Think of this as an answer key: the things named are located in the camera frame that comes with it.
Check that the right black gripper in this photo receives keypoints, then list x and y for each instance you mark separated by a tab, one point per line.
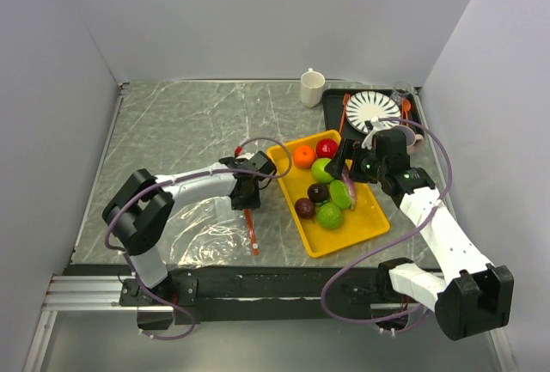
348	149

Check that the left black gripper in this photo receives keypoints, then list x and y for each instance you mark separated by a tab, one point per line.
253	203

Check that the clear zip top bag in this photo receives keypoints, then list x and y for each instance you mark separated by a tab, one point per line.
210	233

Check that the maroon toy passion fruit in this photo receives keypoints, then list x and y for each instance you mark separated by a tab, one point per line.
305	208

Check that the bumpy green toy fruit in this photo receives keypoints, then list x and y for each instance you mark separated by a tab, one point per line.
329	216

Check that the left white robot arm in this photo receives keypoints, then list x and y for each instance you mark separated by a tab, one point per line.
139	212

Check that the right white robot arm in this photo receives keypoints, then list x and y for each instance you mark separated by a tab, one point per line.
473	295

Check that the red toy apple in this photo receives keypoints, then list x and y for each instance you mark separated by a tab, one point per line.
326	148

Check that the purple toy eggplant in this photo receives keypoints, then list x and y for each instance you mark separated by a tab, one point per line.
346	178

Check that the green toy apple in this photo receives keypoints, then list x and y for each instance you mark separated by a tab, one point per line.
320	175

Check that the striped white plate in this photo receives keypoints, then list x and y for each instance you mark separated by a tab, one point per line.
365	105

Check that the green toy starfruit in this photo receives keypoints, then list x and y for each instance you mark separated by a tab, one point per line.
340	195

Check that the orange toy tangerine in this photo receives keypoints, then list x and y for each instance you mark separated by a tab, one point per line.
304	157

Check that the orange plastic fork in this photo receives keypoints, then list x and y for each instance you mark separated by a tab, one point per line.
345	100

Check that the black serving tray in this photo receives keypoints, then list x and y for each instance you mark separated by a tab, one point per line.
331	101

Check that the dark purple toy plum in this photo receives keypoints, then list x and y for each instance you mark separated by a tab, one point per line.
318	193

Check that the beige mug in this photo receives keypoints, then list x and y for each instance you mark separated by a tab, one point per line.
414	141

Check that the orange plastic spoon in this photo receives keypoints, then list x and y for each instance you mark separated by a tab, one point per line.
406	107

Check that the yellow plastic tray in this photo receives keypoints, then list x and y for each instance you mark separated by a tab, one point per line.
365	222

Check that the white ceramic mug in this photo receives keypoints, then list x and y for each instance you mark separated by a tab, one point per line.
312	84

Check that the clear glass cup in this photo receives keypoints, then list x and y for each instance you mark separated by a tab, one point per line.
400	92

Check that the black base beam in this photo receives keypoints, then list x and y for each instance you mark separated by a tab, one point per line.
242	293

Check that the aluminium rail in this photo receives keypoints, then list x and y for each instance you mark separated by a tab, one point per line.
90	294

